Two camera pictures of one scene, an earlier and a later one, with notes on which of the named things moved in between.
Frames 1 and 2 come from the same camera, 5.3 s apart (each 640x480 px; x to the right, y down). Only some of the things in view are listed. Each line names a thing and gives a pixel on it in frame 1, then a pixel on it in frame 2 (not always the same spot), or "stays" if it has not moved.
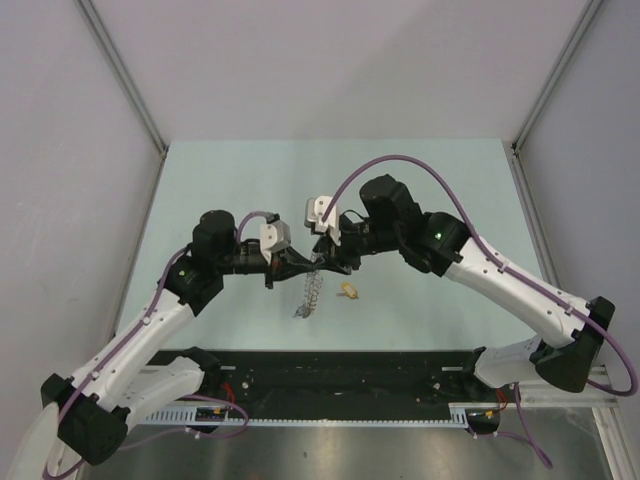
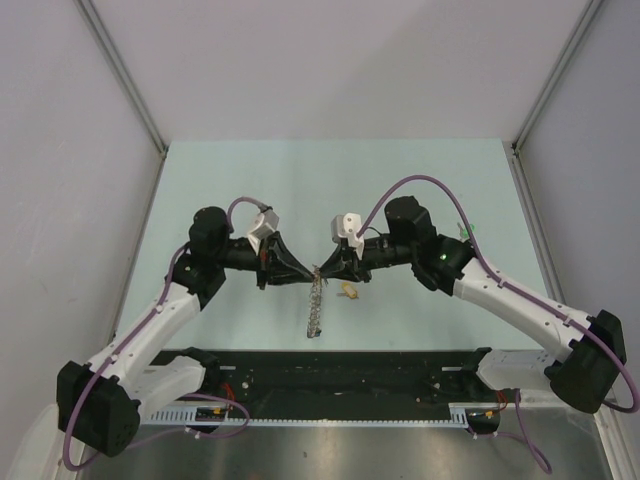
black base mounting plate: (235, 379) stays
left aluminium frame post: (116, 61) stays
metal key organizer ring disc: (312, 288) → (315, 309)
